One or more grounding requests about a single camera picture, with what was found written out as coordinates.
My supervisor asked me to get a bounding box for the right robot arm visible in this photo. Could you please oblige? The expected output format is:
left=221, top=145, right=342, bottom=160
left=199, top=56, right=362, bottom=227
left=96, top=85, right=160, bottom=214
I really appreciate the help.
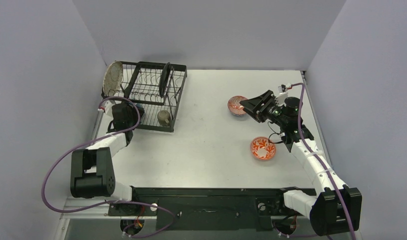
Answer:
left=239, top=90, right=362, bottom=236

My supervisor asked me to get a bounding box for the orange floral bowl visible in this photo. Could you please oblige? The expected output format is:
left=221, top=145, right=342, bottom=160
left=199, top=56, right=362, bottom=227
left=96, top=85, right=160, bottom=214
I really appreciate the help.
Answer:
left=250, top=136, right=277, bottom=161

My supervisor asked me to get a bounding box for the black wire dish rack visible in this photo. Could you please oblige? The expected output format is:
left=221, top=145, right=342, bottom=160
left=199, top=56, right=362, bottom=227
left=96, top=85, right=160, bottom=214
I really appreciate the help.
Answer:
left=114, top=61, right=188, bottom=133

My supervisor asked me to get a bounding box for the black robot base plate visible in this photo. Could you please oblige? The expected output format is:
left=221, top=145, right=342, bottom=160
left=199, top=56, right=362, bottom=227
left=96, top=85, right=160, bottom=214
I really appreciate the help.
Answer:
left=103, top=187, right=298, bottom=235

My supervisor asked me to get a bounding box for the black round plate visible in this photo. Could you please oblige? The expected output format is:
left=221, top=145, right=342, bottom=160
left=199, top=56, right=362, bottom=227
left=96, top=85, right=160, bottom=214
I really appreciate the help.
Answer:
left=159, top=62, right=171, bottom=98

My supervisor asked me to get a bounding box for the speckled oval plate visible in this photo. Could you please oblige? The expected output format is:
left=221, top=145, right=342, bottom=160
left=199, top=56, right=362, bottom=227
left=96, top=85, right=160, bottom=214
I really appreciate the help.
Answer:
left=101, top=61, right=124, bottom=98

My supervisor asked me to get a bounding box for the olive green ceramic mug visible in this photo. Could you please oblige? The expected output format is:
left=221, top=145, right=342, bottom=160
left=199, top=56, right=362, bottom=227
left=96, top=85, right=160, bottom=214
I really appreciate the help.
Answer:
left=157, top=109, right=172, bottom=127

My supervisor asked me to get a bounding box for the white and blue cup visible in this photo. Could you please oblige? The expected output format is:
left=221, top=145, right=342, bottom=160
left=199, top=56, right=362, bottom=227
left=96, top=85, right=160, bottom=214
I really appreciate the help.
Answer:
left=136, top=105, right=145, bottom=119

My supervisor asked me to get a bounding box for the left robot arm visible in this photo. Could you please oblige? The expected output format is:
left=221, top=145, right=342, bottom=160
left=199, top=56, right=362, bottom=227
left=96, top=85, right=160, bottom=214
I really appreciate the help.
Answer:
left=70, top=102, right=145, bottom=215

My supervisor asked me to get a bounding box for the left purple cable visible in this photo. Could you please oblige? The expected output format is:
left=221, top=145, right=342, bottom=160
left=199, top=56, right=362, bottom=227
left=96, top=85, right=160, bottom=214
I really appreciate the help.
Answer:
left=41, top=96, right=176, bottom=239

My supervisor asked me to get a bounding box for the red patterned upturned bowl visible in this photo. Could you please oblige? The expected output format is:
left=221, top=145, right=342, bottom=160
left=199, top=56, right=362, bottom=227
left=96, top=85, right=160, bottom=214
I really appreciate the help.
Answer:
left=227, top=95, right=247, bottom=117

